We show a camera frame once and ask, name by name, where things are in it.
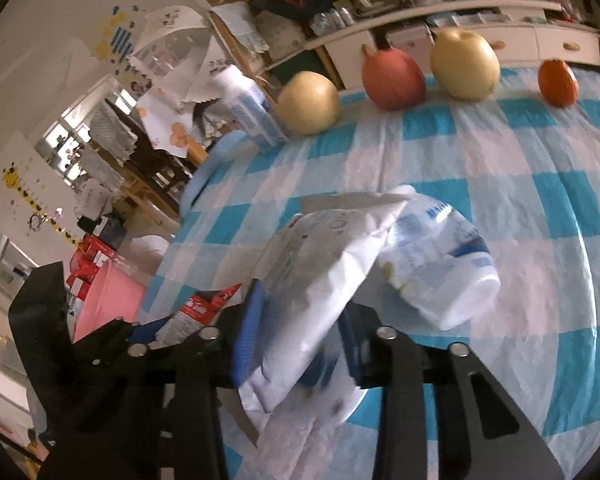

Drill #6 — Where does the pink plastic trash bin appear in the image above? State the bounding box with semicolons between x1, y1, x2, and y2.
73;260;147;341

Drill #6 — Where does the white blue milk bottle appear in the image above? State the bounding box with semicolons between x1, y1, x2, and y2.
212;65;288;152

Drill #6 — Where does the dining table with cloth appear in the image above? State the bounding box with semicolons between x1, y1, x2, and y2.
135;87;207;166

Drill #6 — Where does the white TV cabinet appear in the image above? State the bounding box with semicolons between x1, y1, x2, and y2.
264;0;600;91

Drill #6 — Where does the white mesh food cover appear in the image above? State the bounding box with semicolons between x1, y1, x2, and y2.
130;6;242;103

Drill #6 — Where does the white plastic mailer bag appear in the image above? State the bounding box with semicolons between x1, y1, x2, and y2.
235;185;501;479

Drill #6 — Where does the red white snack wrapper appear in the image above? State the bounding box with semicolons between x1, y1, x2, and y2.
155;283;242;347

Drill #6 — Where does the blue white checkered tablecloth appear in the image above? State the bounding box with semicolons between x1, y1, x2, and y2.
138;68;600;479

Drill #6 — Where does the small orange tangerine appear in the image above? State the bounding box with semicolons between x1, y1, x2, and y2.
538;58;579;107

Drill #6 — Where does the red apple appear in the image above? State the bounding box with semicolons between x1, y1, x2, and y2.
362;44;426;112

